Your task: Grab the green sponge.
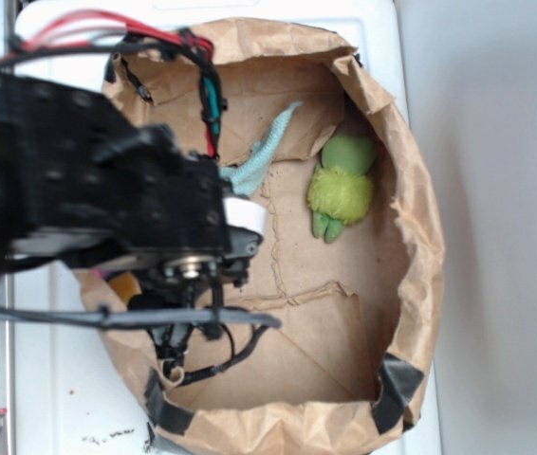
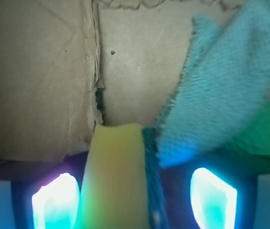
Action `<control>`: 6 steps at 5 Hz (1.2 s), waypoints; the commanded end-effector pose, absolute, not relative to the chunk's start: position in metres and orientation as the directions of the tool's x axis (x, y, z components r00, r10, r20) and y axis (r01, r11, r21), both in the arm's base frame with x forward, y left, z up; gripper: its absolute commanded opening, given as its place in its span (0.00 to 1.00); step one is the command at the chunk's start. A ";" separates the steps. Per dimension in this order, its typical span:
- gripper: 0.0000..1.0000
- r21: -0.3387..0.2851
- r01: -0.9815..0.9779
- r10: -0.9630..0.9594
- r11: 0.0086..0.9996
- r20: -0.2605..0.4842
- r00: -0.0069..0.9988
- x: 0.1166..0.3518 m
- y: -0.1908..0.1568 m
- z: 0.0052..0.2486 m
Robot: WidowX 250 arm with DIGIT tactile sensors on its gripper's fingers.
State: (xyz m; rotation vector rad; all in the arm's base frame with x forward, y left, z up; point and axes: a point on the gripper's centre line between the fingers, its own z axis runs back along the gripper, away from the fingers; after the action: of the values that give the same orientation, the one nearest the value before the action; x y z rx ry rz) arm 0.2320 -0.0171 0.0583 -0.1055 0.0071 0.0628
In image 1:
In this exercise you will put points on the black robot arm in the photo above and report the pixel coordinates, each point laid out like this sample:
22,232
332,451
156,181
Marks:
26,180

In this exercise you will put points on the brown paper bag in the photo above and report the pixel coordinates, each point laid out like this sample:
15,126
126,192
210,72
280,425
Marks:
346,373

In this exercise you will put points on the yellow round object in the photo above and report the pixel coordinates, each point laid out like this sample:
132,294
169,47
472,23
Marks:
125,285

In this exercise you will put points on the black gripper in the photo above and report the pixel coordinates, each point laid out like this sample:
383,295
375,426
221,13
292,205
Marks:
178,220

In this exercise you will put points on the teal woven cloth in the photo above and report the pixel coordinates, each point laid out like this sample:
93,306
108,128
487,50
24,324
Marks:
247,178

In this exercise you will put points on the green plush sponge toy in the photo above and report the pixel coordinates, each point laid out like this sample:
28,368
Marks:
340,192

